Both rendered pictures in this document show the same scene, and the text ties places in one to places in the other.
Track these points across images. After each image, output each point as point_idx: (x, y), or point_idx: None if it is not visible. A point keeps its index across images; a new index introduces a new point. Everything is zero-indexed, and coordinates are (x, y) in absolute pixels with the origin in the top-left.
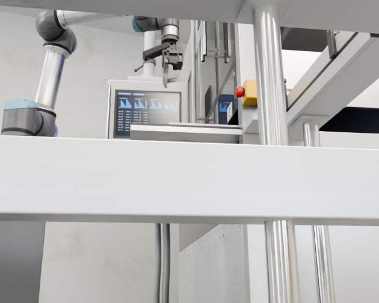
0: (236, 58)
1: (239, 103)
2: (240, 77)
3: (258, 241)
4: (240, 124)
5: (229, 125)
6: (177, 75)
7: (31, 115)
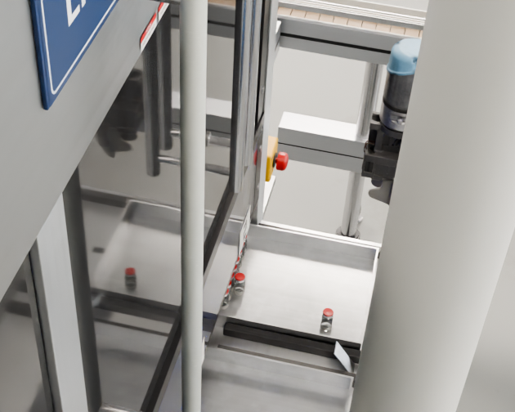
0: (265, 118)
1: (262, 187)
2: (267, 145)
3: None
4: (260, 217)
5: (271, 229)
6: (372, 180)
7: None
